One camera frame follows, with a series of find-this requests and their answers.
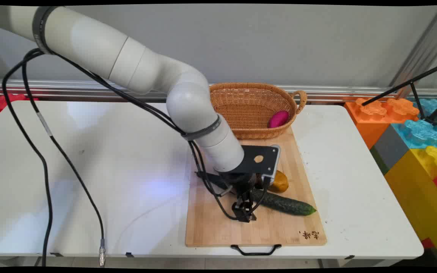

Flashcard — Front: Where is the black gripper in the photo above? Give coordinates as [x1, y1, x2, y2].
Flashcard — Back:
[218, 171, 265, 223]

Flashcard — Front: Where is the bamboo cutting board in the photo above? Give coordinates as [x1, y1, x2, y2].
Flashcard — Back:
[185, 127, 327, 248]

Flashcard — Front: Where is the green cucumber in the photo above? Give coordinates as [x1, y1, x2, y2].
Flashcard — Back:
[250, 188, 317, 217]

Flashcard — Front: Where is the yellow brown potato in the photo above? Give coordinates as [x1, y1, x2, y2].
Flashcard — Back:
[267, 170, 289, 193]

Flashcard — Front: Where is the magenta sweet potato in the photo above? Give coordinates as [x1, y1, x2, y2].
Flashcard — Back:
[268, 110, 290, 129]

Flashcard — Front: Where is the woven wicker basket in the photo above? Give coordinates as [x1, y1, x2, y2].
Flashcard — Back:
[209, 82, 308, 140]

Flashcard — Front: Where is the grey foam block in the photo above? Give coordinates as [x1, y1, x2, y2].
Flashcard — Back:
[369, 124, 411, 175]

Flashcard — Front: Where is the orange foam block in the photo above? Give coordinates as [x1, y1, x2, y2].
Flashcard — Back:
[344, 97, 420, 149]

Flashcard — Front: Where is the blue foam block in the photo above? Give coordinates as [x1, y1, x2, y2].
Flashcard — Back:
[391, 98, 437, 149]

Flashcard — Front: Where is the black tripod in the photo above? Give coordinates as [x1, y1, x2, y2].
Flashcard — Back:
[362, 60, 437, 126]

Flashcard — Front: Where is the black cutting board handle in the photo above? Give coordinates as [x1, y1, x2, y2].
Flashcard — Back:
[230, 244, 282, 256]

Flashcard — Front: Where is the black wrist camera mount plate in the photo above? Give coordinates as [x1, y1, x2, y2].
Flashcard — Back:
[237, 144, 281, 179]

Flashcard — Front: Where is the grey arm strap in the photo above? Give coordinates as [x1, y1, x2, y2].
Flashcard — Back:
[181, 114, 222, 142]

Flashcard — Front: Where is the aluminium rail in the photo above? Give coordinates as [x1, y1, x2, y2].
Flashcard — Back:
[0, 78, 437, 104]

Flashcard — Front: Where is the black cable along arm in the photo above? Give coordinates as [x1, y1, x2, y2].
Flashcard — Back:
[50, 51, 271, 221]

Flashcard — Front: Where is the black cable with metal plug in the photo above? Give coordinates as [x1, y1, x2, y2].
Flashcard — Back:
[21, 49, 106, 267]

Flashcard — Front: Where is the thick black hanging cable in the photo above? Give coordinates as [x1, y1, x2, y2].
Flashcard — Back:
[2, 53, 53, 267]

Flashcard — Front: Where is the aluminium frame post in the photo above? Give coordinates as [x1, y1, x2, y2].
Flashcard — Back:
[389, 5, 437, 99]

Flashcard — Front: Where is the black arm strap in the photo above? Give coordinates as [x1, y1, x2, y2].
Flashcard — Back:
[32, 6, 63, 56]

